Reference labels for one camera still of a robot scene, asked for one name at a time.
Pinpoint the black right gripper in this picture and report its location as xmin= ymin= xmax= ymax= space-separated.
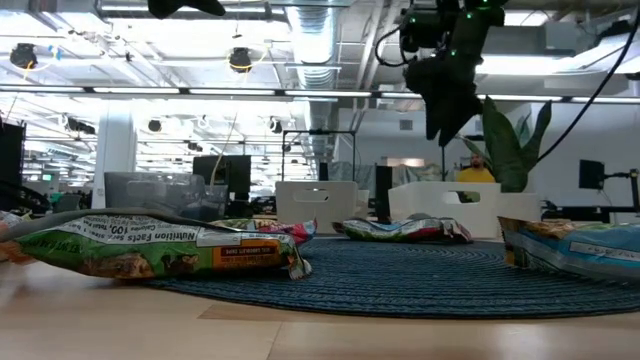
xmin=402 ymin=49 xmax=485 ymax=148

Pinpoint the multicoloured wrapper granola bar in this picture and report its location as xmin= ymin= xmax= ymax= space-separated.
xmin=331 ymin=215 xmax=474 ymax=246
xmin=209 ymin=217 xmax=319 ymax=248

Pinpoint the green orange wrapper granola bar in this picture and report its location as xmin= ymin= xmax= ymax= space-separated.
xmin=11 ymin=213 xmax=314 ymax=282

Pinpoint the black monitor on arm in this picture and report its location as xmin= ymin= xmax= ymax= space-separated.
xmin=578 ymin=158 xmax=640 ymax=192

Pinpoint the silver blue wrapper granola bar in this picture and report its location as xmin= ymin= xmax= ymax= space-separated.
xmin=0 ymin=209 xmax=29 ymax=236

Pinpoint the person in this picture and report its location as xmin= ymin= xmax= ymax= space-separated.
xmin=455 ymin=152 xmax=497 ymax=204

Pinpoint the green succulent plant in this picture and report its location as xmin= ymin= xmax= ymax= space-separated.
xmin=457 ymin=95 xmax=554 ymax=194

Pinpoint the white plastic bin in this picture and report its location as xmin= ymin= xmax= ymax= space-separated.
xmin=388 ymin=180 xmax=503 ymax=240

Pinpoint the black upright speaker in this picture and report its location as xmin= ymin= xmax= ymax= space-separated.
xmin=374 ymin=164 xmax=395 ymax=224

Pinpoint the white plant pot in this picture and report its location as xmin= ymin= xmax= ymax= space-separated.
xmin=499 ymin=191 xmax=543 ymax=237

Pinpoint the clear frosted plastic bin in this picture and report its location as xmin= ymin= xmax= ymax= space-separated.
xmin=274 ymin=180 xmax=360 ymax=234

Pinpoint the dark blue round woven mat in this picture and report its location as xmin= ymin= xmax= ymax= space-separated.
xmin=144 ymin=236 xmax=640 ymax=321

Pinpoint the black computer monitor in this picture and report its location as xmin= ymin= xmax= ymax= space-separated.
xmin=192 ymin=154 xmax=253 ymax=204

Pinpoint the smoky brown plastic bin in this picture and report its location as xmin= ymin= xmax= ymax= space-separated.
xmin=103 ymin=171 xmax=230 ymax=223

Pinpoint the black tall panel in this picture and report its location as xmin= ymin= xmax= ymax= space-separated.
xmin=0 ymin=121 xmax=28 ymax=212

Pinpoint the silver ventilation duct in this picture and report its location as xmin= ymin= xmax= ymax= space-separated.
xmin=286 ymin=3 xmax=342 ymax=133

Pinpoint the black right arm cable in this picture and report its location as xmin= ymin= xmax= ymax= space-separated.
xmin=536 ymin=13 xmax=640 ymax=164

